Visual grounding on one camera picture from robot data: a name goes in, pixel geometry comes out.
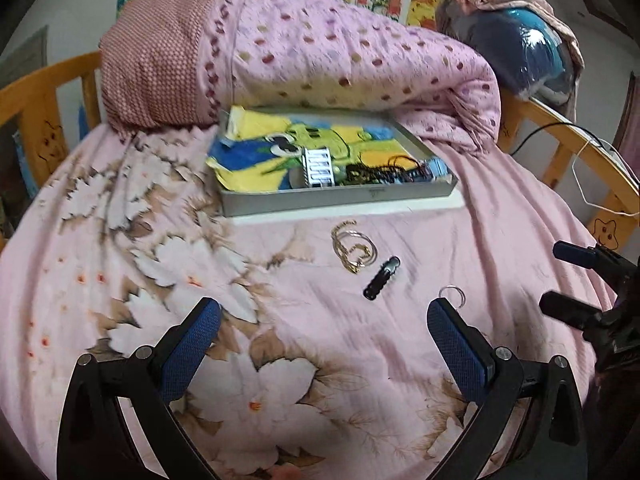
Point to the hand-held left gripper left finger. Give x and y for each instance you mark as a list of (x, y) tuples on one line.
[(192, 345)]

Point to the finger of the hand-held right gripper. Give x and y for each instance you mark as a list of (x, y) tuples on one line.
[(565, 307), (575, 252)]

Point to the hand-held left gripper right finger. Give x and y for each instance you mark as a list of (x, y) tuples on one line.
[(457, 350)]

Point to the black hair clip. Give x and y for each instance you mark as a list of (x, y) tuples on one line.
[(380, 280)]

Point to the thin golden bangle set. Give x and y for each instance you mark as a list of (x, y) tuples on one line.
[(356, 267)]

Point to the grey shallow box tray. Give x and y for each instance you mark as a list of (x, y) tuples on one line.
[(325, 200)]

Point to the grey hair claw clip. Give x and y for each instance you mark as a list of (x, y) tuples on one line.
[(317, 167)]

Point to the pink floral bed sheet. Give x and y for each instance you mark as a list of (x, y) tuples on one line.
[(150, 210)]

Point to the white flat box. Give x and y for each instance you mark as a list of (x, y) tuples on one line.
[(440, 205)]

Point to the yellow blue cartoon cloth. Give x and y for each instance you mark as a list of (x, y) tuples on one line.
[(250, 160)]

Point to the plastic bag of blue clothes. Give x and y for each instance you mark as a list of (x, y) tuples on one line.
[(510, 45)]

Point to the rolled pink dotted quilt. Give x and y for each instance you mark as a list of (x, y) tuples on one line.
[(325, 50)]

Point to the wooden bed frame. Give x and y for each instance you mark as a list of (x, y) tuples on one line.
[(45, 90)]

